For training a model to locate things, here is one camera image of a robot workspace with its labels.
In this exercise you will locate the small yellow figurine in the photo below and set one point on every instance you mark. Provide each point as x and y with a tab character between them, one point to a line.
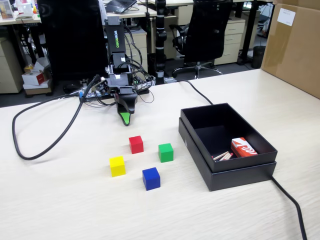
35	10

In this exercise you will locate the flat brown carton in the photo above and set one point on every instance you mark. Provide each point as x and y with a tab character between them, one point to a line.
37	90

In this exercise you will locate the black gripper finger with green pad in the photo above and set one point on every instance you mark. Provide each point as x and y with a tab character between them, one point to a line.
125	118

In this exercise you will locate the robot controller circuit board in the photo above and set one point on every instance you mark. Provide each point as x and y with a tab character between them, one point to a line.
100	93

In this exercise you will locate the black pole white bands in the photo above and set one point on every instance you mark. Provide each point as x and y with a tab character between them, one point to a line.
160	32

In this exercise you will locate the yellow cube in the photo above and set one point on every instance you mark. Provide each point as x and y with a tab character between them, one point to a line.
117	167

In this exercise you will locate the dark laptop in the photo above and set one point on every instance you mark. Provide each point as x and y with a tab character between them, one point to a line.
120	5

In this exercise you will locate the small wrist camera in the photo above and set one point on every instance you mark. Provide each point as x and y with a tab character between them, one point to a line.
102	83

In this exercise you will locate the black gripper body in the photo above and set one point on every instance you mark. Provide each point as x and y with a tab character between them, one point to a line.
125	91

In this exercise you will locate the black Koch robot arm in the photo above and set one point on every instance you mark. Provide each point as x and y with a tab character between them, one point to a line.
115	37

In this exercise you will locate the red cube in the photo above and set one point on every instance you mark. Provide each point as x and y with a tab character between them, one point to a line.
136	145

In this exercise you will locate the black trash bin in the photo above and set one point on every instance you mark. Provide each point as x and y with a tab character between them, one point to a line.
258	57

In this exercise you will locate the white red desk item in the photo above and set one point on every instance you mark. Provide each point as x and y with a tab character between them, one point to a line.
25	12

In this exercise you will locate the white red carton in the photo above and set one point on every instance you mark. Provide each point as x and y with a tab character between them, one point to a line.
32	78

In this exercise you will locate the large brown cardboard box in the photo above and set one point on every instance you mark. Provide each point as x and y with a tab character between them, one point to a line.
295	50

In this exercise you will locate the blue cube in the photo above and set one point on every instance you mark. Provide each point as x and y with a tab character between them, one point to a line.
151	179

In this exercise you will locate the black mesh office chair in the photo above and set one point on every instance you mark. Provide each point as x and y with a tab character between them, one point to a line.
207	30

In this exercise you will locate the green cube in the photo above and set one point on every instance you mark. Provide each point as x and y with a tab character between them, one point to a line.
165	153

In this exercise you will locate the wooden match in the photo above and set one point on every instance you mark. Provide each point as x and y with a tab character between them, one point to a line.
220	155
224	156
228	157

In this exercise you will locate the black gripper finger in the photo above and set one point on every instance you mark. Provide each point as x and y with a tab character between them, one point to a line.
133	103

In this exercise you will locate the black cardboard box tray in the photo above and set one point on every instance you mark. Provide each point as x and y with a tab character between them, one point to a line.
215	117

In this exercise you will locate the white paper label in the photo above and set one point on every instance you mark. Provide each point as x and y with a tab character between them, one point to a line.
286	16

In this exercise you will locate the small black mouse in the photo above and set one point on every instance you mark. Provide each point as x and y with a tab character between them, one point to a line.
70	88

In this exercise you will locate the black open box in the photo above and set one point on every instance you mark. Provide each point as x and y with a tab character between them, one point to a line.
240	178

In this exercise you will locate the picture frame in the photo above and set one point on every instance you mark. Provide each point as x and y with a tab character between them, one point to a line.
7	10

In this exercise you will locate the orange white matchbox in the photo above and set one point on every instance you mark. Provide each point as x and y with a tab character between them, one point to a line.
243	148

